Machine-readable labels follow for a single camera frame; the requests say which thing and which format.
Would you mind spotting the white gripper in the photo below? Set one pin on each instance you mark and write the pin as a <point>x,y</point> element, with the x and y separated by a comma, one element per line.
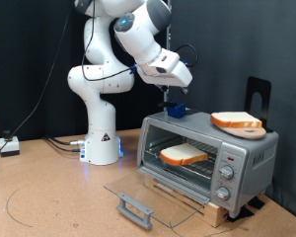
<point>177,77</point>

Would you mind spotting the black foam pad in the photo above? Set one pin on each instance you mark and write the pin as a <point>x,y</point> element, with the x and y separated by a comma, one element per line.
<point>256,202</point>
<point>240,214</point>

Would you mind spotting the black metal bookend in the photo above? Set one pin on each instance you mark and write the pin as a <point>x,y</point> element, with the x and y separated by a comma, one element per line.
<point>258,85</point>

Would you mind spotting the vertical aluminium pole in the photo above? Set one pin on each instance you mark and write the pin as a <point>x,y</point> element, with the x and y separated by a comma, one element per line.
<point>168,31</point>

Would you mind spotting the silver toaster oven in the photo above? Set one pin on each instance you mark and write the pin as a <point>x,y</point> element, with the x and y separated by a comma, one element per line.
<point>253,158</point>

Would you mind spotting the white bread slice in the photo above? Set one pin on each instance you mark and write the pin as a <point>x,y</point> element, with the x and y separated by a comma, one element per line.
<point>235,119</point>
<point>182,153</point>

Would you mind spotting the wooden slatted crate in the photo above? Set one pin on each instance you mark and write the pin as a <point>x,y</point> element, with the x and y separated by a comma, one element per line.
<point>217,214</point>

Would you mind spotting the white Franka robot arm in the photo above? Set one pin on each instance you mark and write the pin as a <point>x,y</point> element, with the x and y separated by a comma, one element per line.
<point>102,131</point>

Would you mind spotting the grey emergency stop button box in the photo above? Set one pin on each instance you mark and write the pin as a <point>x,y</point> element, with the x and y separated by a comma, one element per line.
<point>10,144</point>

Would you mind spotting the black backdrop curtain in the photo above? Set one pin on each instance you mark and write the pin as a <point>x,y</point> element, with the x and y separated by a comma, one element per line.
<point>23,49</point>

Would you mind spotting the silver oven knob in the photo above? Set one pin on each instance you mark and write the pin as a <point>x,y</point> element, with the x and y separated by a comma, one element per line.
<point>222,193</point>
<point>227,172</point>

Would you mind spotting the small round wooden board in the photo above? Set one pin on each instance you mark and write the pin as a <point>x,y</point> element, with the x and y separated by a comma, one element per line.
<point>253,133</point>

